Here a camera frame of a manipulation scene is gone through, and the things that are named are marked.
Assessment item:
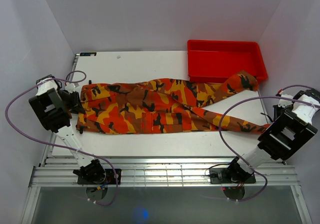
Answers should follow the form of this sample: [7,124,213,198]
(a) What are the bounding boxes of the orange camouflage trousers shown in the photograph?
[76,71,267,134]

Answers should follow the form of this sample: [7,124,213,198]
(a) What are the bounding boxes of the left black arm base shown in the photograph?
[76,168,122,185]

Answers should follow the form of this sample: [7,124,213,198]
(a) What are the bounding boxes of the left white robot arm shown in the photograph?
[28,75,106,184]

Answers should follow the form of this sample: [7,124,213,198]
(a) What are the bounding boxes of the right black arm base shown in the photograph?
[209,168,256,184]

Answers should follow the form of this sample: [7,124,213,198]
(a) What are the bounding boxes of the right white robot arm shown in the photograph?
[225,89,320,183]

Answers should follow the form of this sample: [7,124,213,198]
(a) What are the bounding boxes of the small label sticker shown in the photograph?
[79,52,97,57]

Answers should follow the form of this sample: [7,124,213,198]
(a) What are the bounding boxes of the red plastic bin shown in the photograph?
[187,40,268,83]

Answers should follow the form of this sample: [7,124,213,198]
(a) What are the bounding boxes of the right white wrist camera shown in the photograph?
[277,90,293,108]

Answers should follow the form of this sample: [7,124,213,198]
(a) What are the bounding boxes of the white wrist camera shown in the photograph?
[277,90,293,108]
[64,83,79,93]

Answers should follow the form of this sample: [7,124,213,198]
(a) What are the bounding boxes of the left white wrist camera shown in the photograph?
[64,83,79,93]

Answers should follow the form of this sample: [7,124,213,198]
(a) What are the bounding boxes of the aluminium frame rail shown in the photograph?
[29,157,300,187]

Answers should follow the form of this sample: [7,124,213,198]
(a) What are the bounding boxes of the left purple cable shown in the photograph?
[4,70,120,207]

